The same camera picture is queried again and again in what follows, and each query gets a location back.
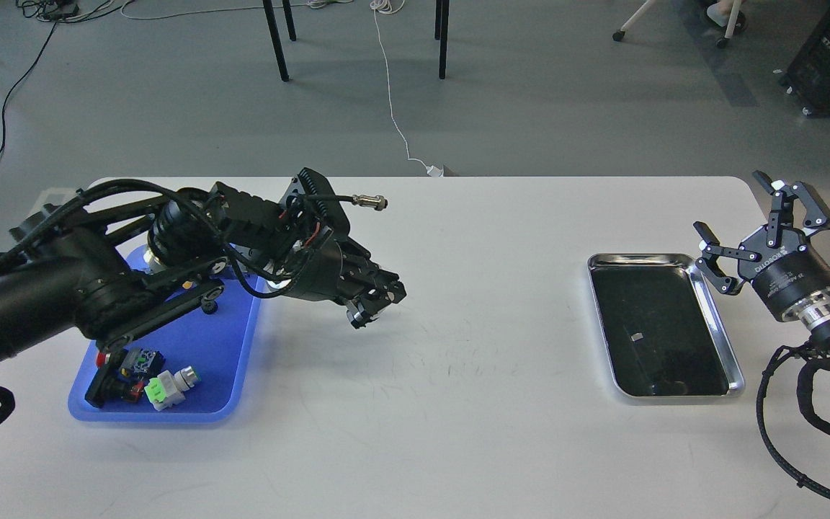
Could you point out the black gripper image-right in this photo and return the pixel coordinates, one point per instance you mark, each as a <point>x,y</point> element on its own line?
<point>781,276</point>

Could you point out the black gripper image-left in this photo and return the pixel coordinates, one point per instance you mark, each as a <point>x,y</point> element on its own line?
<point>330,273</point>

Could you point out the black robot arm image-left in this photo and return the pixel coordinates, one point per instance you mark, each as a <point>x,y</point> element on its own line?
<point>127,257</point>

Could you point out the silver metal tray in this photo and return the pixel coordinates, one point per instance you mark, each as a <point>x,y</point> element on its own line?
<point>663,336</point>

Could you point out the blue plastic tray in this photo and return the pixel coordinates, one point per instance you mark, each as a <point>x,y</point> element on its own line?
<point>218,346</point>

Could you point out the person legs in jeans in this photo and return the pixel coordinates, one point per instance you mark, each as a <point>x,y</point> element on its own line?
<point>718,13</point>

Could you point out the black green contact block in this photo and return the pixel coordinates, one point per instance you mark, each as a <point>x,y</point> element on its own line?
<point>141,365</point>

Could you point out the black table leg left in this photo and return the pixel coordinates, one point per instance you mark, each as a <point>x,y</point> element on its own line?
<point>274,33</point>

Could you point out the black table leg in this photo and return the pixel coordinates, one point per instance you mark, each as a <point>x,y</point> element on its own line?
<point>441,27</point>
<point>274,33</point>

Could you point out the red emergency stop button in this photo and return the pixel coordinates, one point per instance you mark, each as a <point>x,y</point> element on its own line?
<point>112,379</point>

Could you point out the black table leg right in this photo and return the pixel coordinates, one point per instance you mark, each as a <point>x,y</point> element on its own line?
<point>441,27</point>

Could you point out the green white push button switch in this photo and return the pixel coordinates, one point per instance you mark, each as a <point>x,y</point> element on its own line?
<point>167,389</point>

